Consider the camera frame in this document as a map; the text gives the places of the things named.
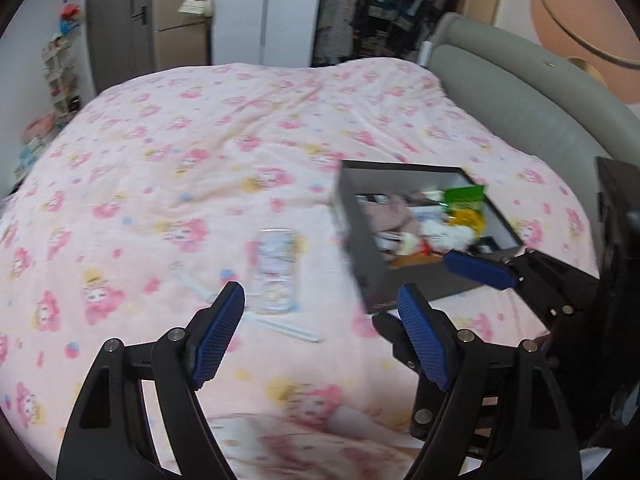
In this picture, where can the grey padded headboard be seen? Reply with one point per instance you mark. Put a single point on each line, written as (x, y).
(525, 100)

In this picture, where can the grey door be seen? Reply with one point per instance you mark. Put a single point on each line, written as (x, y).
(120, 25)

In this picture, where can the orange flat item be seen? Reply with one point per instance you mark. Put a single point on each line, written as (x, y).
(412, 260)

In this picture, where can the pink printed blanket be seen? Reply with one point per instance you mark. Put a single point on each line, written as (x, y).
(175, 160)

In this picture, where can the white plastic stick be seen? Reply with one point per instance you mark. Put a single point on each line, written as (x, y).
(290, 329)
(192, 284)

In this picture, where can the pink round lamp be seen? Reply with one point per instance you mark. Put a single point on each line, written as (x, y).
(585, 15)

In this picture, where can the open wardrobe with clothes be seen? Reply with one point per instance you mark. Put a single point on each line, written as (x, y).
(380, 10)

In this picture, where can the white bottle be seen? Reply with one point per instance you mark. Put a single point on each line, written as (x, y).
(426, 54)

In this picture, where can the white plush toy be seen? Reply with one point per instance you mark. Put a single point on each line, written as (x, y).
(445, 235)

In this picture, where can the white handbag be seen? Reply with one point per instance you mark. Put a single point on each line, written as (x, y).
(196, 6)

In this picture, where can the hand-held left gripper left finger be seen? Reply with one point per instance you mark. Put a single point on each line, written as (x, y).
(215, 340)

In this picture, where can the beige cabinet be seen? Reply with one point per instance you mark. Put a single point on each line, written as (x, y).
(180, 40)

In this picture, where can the black cardboard box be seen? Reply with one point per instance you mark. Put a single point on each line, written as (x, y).
(365, 260)

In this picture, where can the wall shelf with toys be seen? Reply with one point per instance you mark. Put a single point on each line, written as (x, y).
(57, 90)

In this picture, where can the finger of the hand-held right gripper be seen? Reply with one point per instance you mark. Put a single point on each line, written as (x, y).
(480, 270)
(395, 340)

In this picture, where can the yellow packet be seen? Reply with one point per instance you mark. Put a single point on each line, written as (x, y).
(467, 220)

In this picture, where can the clear printed pouch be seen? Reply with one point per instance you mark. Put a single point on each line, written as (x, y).
(276, 270)

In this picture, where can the white wardrobe door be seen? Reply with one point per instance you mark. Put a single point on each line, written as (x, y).
(265, 10)

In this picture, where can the green snack packet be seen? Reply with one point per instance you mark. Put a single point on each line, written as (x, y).
(465, 197)

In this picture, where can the light pink garment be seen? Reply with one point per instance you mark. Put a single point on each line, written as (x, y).
(387, 215)

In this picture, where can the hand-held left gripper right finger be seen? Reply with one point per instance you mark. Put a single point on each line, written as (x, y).
(425, 340)

